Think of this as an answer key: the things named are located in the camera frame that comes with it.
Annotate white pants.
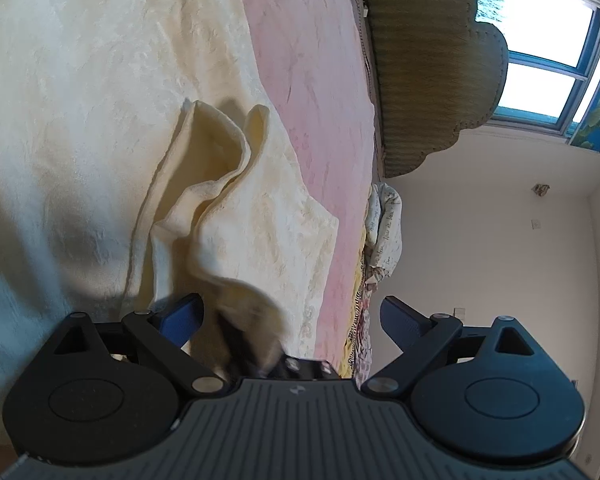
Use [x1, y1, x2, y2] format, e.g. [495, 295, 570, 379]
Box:
[0, 0, 341, 453]

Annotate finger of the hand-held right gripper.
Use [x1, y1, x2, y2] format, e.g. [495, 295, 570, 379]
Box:
[217, 310, 256, 380]

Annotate yellow floral sheet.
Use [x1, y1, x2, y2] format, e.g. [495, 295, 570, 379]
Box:
[336, 240, 383, 386]

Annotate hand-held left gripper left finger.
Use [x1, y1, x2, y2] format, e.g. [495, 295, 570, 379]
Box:
[42, 294, 228, 398]

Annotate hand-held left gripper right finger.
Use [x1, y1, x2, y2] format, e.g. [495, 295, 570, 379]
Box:
[362, 296, 552, 398]

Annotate window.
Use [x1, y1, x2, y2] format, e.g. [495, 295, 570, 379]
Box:
[462, 0, 600, 137]

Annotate pink bed blanket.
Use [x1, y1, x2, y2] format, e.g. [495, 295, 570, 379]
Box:
[230, 0, 377, 367]

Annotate green padded headboard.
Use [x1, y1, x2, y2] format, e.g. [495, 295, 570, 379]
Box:
[360, 0, 510, 179]

